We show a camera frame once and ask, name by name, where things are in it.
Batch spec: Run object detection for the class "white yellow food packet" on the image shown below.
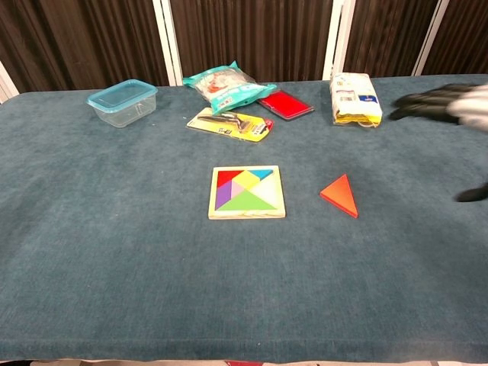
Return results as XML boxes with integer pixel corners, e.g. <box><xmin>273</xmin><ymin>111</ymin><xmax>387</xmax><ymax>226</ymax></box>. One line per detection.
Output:
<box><xmin>329</xmin><ymin>72</ymin><xmax>384</xmax><ymax>128</ymax></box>

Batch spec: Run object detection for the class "pink wooden tangram triangle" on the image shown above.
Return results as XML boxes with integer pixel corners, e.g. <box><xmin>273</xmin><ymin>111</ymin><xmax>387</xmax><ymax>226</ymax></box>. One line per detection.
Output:
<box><xmin>231</xmin><ymin>180</ymin><xmax>249</xmax><ymax>200</ymax></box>

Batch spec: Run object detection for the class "wooden tangram tray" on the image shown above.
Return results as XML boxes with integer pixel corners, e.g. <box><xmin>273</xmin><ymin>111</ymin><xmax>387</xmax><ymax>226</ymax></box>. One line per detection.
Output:
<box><xmin>207</xmin><ymin>165</ymin><xmax>287</xmax><ymax>220</ymax></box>

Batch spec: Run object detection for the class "clear container blue lid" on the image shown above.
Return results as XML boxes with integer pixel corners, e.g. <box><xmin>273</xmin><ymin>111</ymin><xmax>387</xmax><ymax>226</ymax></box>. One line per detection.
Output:
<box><xmin>86</xmin><ymin>79</ymin><xmax>159</xmax><ymax>129</ymax></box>

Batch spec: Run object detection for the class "red triangle tangram piece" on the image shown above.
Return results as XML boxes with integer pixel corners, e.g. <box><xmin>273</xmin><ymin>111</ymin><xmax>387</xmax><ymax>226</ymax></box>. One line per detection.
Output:
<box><xmin>217</xmin><ymin>170</ymin><xmax>245</xmax><ymax>188</ymax></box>

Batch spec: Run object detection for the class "teal snack bag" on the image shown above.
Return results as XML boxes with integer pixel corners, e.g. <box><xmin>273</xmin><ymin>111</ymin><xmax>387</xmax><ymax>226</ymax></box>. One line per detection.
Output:
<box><xmin>182</xmin><ymin>60</ymin><xmax>278</xmax><ymax>116</ymax></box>

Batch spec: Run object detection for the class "teal table cloth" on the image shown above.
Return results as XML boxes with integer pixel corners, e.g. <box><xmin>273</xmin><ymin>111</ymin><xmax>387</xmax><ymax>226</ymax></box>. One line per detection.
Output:
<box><xmin>0</xmin><ymin>74</ymin><xmax>488</xmax><ymax>364</ymax></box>

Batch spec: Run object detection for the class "white screen frame post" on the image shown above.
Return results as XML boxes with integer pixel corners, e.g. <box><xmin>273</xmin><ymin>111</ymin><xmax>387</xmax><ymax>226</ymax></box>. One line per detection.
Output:
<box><xmin>151</xmin><ymin>0</ymin><xmax>185</xmax><ymax>87</ymax></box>
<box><xmin>411</xmin><ymin>0</ymin><xmax>451</xmax><ymax>76</ymax></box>
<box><xmin>322</xmin><ymin>0</ymin><xmax>356</xmax><ymax>82</ymax></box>
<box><xmin>0</xmin><ymin>60</ymin><xmax>20</xmax><ymax>104</ymax></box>

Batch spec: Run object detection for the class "brown pleated screen panel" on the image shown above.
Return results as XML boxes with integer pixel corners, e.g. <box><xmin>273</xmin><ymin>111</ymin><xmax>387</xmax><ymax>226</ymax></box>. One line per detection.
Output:
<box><xmin>422</xmin><ymin>0</ymin><xmax>488</xmax><ymax>76</ymax></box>
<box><xmin>342</xmin><ymin>0</ymin><xmax>440</xmax><ymax>78</ymax></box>
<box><xmin>0</xmin><ymin>0</ymin><xmax>170</xmax><ymax>94</ymax></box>
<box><xmin>169</xmin><ymin>0</ymin><xmax>336</xmax><ymax>84</ymax></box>

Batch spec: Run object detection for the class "orange triangle piece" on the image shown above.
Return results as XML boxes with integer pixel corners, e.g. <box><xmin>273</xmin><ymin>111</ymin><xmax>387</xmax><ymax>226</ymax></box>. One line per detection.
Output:
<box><xmin>319</xmin><ymin>173</ymin><xmax>359</xmax><ymax>219</ymax></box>

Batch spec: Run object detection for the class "purple parallelogram tangram piece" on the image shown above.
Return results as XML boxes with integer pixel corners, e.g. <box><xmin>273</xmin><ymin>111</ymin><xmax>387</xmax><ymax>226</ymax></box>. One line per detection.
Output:
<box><xmin>215</xmin><ymin>179</ymin><xmax>234</xmax><ymax>211</ymax></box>

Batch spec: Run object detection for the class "yellow razor blister pack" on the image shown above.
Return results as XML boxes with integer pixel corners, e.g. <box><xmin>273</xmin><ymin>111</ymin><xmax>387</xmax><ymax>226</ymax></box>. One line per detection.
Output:
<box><xmin>185</xmin><ymin>107</ymin><xmax>275</xmax><ymax>144</ymax></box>

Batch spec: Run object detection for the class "red flat case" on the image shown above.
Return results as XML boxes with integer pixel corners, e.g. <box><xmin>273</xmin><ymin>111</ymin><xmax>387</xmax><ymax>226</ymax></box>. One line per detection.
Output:
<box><xmin>258</xmin><ymin>90</ymin><xmax>316</xmax><ymax>122</ymax></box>

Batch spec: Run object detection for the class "green wooden tangram triangle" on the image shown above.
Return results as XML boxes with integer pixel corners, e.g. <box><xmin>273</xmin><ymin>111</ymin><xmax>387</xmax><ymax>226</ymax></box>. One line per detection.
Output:
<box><xmin>217</xmin><ymin>189</ymin><xmax>278</xmax><ymax>211</ymax></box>

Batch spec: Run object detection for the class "yellow tangram piece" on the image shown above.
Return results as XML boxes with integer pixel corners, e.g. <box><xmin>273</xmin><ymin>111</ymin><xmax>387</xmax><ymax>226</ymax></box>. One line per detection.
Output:
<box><xmin>236</xmin><ymin>169</ymin><xmax>268</xmax><ymax>191</ymax></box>

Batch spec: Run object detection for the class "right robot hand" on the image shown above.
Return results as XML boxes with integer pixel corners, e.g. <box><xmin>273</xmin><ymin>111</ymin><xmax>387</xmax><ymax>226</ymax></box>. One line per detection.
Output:
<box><xmin>389</xmin><ymin>83</ymin><xmax>488</xmax><ymax>204</ymax></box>

